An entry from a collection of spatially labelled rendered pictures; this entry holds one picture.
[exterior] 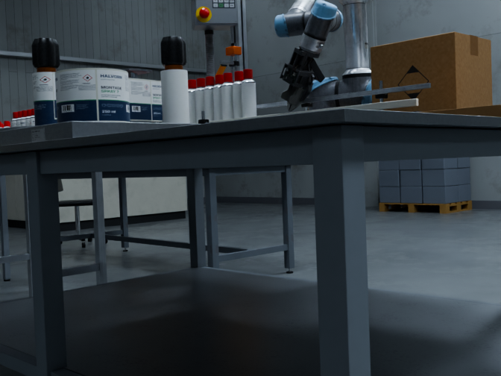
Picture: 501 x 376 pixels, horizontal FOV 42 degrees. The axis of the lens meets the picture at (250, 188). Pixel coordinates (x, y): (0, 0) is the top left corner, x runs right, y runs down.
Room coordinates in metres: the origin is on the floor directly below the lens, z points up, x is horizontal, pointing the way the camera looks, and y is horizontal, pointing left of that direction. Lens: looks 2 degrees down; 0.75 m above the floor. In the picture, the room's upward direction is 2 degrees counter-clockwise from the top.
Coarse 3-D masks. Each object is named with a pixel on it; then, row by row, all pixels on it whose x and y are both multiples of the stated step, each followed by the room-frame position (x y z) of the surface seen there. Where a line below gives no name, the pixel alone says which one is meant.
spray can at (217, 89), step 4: (216, 76) 2.39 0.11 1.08; (220, 76) 2.39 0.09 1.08; (216, 80) 2.39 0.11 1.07; (220, 80) 2.39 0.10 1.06; (216, 84) 2.39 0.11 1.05; (220, 84) 2.39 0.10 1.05; (216, 88) 2.38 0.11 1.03; (220, 88) 2.38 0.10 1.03; (216, 92) 2.38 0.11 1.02; (220, 92) 2.38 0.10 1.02; (216, 96) 2.38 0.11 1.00; (220, 96) 2.38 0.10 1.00; (216, 100) 2.38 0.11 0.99; (220, 100) 2.38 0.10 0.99; (216, 104) 2.38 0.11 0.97; (220, 104) 2.38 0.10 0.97; (216, 108) 2.38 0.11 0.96; (220, 108) 2.38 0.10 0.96; (216, 112) 2.38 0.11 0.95; (220, 112) 2.38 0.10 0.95; (216, 116) 2.38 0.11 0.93; (220, 116) 2.38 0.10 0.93; (216, 120) 2.39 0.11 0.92
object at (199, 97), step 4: (200, 80) 2.46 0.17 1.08; (204, 80) 2.47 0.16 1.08; (200, 84) 2.46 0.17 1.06; (204, 84) 2.47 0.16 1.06; (200, 88) 2.46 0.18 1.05; (196, 92) 2.46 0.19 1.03; (200, 92) 2.45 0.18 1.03; (196, 96) 2.46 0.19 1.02; (200, 96) 2.45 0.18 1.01; (196, 100) 2.46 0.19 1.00; (200, 100) 2.45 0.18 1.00; (196, 104) 2.46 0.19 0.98; (200, 104) 2.45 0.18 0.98; (196, 108) 2.46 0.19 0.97; (200, 108) 2.45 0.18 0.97; (196, 112) 2.46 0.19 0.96; (200, 112) 2.45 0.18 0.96; (196, 116) 2.47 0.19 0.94; (200, 116) 2.45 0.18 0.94; (196, 120) 2.47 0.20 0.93
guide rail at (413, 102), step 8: (360, 104) 1.92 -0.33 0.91; (368, 104) 1.89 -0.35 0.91; (376, 104) 1.88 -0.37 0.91; (384, 104) 1.86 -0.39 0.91; (392, 104) 1.84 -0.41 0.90; (400, 104) 1.82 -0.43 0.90; (408, 104) 1.80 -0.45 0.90; (416, 104) 1.79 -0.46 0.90; (296, 112) 2.09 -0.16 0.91; (304, 112) 2.07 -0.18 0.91; (224, 120) 2.33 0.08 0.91; (232, 120) 2.30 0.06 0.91
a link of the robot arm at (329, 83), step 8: (328, 80) 2.45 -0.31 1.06; (336, 80) 2.48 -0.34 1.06; (312, 88) 2.47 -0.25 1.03; (320, 88) 2.45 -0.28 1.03; (328, 88) 2.45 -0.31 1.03; (336, 88) 2.43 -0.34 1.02; (312, 96) 2.47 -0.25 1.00; (320, 96) 2.45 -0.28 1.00; (312, 104) 2.47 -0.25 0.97; (320, 104) 2.45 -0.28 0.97; (328, 104) 2.45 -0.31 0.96; (336, 104) 2.44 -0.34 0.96
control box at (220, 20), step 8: (192, 0) 2.51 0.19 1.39; (200, 0) 2.47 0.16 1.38; (208, 0) 2.48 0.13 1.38; (192, 8) 2.52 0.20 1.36; (200, 8) 2.47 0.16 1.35; (208, 8) 2.48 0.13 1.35; (216, 8) 2.48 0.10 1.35; (224, 8) 2.49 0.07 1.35; (232, 8) 2.49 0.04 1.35; (192, 16) 2.54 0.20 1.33; (200, 16) 2.47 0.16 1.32; (208, 16) 2.48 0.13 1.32; (216, 16) 2.48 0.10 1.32; (224, 16) 2.49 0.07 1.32; (232, 16) 2.49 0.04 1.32; (192, 24) 2.55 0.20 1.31; (200, 24) 2.48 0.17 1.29; (208, 24) 2.48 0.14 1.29; (216, 24) 2.49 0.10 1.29; (224, 24) 2.49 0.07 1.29; (232, 24) 2.50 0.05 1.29
